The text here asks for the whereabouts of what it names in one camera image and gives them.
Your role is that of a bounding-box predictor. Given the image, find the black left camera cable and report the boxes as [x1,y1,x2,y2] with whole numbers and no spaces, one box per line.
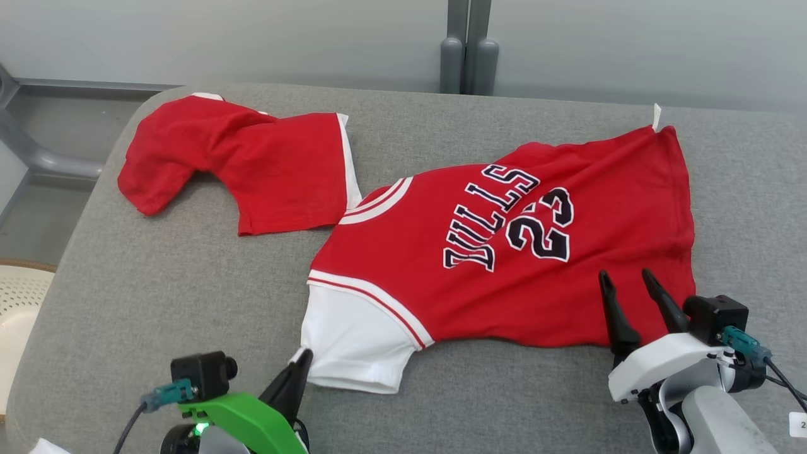
[113,404,149,454]

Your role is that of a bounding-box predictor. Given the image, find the teal camera connector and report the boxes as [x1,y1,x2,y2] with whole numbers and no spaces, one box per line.
[142,378,193,412]
[722,326,772,364]

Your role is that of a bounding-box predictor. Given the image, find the red basketball jersey white sleeves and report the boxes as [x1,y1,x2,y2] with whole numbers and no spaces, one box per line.
[291,104,697,395]

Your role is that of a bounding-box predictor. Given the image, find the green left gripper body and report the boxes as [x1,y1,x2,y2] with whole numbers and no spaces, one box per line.
[178,394,308,454]

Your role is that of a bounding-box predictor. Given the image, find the teal left camera connector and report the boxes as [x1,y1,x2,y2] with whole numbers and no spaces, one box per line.
[142,378,193,412]

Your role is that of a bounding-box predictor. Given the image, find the grey partition post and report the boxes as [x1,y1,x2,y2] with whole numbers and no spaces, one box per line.
[439,0,468,94]
[467,0,500,95]

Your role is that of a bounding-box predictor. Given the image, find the red shorts white stripe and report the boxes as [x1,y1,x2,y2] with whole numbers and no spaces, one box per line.
[117,93,363,236]

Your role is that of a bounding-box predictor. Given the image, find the cream perforated laundry basket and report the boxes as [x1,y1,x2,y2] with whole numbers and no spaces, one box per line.
[0,259,57,423]

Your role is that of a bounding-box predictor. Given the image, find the teal right camera connector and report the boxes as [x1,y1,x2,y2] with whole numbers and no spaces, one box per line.
[722,326,772,364]

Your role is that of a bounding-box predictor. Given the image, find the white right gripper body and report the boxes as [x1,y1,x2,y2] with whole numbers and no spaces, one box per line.
[608,333,726,404]

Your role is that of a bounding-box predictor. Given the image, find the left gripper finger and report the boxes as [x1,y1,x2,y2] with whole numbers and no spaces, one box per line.
[258,349,314,423]

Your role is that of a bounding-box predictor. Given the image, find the grey metal support bracket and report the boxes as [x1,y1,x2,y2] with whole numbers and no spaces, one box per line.
[0,63,105,180]

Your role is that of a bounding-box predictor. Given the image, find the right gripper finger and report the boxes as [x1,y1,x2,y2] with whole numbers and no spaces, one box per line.
[642,269,689,334]
[599,270,641,370]

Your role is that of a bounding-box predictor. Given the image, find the grey fabric sofa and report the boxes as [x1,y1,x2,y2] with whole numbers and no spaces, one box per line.
[6,82,807,454]

